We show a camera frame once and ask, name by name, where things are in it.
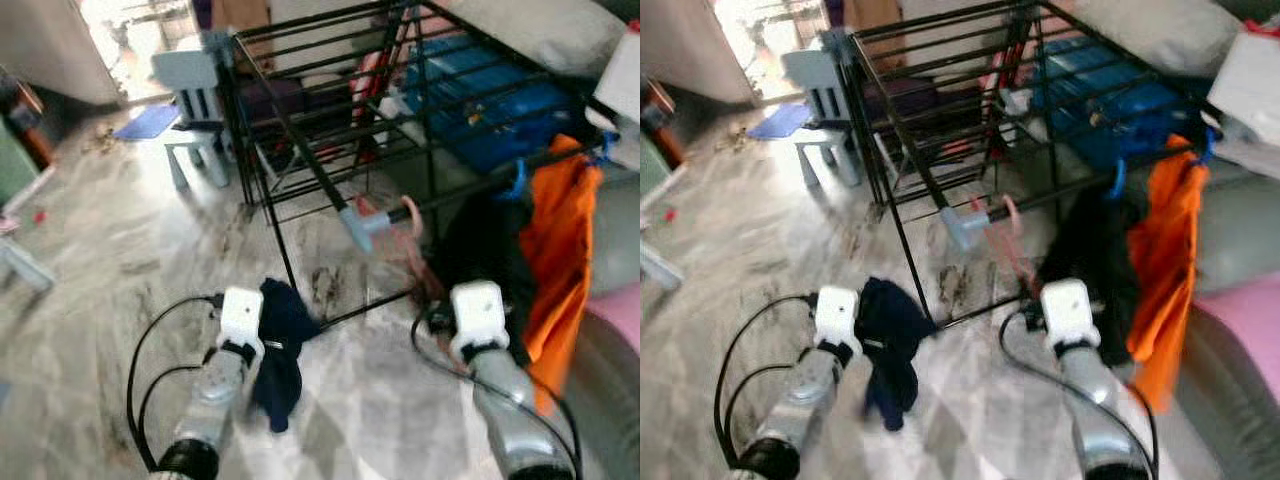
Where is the brown wooden plank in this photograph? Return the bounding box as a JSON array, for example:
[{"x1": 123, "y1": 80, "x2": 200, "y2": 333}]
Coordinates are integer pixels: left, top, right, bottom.
[
  {"x1": 640, "y1": 80, "x2": 686, "y2": 166},
  {"x1": 0, "y1": 70, "x2": 51, "y2": 166}
]

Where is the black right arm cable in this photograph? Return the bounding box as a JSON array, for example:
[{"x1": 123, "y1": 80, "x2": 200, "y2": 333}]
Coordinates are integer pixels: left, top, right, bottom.
[
  {"x1": 1000, "y1": 305, "x2": 1161, "y2": 476},
  {"x1": 412, "y1": 305, "x2": 586, "y2": 476}
]

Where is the grey pillow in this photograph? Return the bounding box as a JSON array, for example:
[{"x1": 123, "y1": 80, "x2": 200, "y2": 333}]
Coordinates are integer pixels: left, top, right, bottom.
[
  {"x1": 440, "y1": 0, "x2": 626, "y2": 79},
  {"x1": 1070, "y1": 0, "x2": 1246, "y2": 79}
]

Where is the navy garment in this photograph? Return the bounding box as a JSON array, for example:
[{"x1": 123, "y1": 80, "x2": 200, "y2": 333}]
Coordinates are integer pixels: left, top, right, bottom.
[
  {"x1": 248, "y1": 278, "x2": 323, "y2": 433},
  {"x1": 855, "y1": 277, "x2": 938, "y2": 433}
]

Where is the grey sofa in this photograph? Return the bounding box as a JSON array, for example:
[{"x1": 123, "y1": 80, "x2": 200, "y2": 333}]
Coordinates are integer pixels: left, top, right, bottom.
[
  {"x1": 560, "y1": 165, "x2": 641, "y2": 480},
  {"x1": 1170, "y1": 160, "x2": 1280, "y2": 480}
]

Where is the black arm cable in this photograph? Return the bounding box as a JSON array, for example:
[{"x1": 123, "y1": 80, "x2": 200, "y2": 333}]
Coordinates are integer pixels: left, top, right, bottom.
[
  {"x1": 412, "y1": 305, "x2": 586, "y2": 476},
  {"x1": 1000, "y1": 305, "x2": 1161, "y2": 476},
  {"x1": 127, "y1": 295, "x2": 223, "y2": 466},
  {"x1": 725, "y1": 364, "x2": 803, "y2": 453},
  {"x1": 713, "y1": 293, "x2": 819, "y2": 466},
  {"x1": 140, "y1": 365, "x2": 208, "y2": 453}
]

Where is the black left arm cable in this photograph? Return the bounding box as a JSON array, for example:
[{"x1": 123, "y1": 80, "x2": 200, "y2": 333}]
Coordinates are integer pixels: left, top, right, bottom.
[
  {"x1": 713, "y1": 293, "x2": 819, "y2": 466},
  {"x1": 725, "y1": 364, "x2": 803, "y2": 453},
  {"x1": 127, "y1": 295, "x2": 223, "y2": 466},
  {"x1": 140, "y1": 365, "x2": 208, "y2": 453}
]

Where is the pink clothes hanger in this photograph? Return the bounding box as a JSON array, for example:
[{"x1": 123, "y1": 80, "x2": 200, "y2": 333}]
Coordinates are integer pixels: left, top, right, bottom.
[
  {"x1": 965, "y1": 193, "x2": 1051, "y2": 299},
  {"x1": 355, "y1": 193, "x2": 448, "y2": 303}
]

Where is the dark purple bag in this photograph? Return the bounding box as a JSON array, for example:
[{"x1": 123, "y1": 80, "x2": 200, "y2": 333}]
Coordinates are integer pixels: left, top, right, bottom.
[
  {"x1": 240, "y1": 78, "x2": 331, "y2": 126},
  {"x1": 865, "y1": 78, "x2": 946, "y2": 126}
]

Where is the white storage box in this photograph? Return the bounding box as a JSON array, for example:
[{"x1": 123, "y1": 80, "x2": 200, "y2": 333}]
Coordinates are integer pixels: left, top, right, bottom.
[
  {"x1": 1205, "y1": 20, "x2": 1280, "y2": 181},
  {"x1": 590, "y1": 30, "x2": 641, "y2": 151}
]

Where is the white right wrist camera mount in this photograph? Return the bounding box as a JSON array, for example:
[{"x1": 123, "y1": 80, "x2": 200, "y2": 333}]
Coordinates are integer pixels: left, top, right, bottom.
[
  {"x1": 450, "y1": 282, "x2": 511, "y2": 363},
  {"x1": 1040, "y1": 278, "x2": 1101, "y2": 356}
]

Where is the black garment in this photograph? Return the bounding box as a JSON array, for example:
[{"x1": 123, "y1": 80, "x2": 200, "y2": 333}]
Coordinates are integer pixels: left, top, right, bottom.
[
  {"x1": 430, "y1": 190, "x2": 536, "y2": 366},
  {"x1": 1035, "y1": 185, "x2": 1146, "y2": 366}
]

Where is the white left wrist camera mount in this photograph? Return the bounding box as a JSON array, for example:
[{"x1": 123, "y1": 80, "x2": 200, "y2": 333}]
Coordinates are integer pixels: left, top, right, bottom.
[
  {"x1": 815, "y1": 285, "x2": 863, "y2": 359},
  {"x1": 218, "y1": 287, "x2": 266, "y2": 361}
]

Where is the blue floor mat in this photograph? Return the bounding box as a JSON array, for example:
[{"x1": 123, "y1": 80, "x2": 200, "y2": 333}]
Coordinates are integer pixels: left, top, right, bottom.
[
  {"x1": 745, "y1": 102, "x2": 813, "y2": 141},
  {"x1": 112, "y1": 103, "x2": 181, "y2": 141}
]

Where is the green quilted cover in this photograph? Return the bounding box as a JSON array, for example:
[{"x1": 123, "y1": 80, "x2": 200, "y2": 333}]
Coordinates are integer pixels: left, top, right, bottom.
[{"x1": 0, "y1": 120, "x2": 41, "y2": 206}]

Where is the blue bag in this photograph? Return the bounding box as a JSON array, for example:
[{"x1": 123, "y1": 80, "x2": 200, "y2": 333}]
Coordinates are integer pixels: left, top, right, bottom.
[
  {"x1": 400, "y1": 38, "x2": 579, "y2": 173},
  {"x1": 1030, "y1": 38, "x2": 1201, "y2": 171}
]

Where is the black metal drying rack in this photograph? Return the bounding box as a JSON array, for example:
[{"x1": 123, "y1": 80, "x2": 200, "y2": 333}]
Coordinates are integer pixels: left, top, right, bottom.
[
  {"x1": 215, "y1": 0, "x2": 616, "y2": 331},
  {"x1": 835, "y1": 0, "x2": 1226, "y2": 326}
]

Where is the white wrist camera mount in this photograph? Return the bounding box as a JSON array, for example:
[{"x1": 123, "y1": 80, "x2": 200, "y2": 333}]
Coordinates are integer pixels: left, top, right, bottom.
[
  {"x1": 815, "y1": 285, "x2": 863, "y2": 359},
  {"x1": 450, "y1": 282, "x2": 511, "y2": 363},
  {"x1": 218, "y1": 287, "x2": 266, "y2": 361},
  {"x1": 1040, "y1": 278, "x2": 1101, "y2": 356}
]

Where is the orange shirt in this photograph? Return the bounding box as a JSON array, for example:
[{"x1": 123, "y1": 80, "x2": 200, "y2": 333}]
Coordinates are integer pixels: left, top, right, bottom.
[
  {"x1": 518, "y1": 135, "x2": 604, "y2": 416},
  {"x1": 1127, "y1": 135, "x2": 1211, "y2": 413}
]

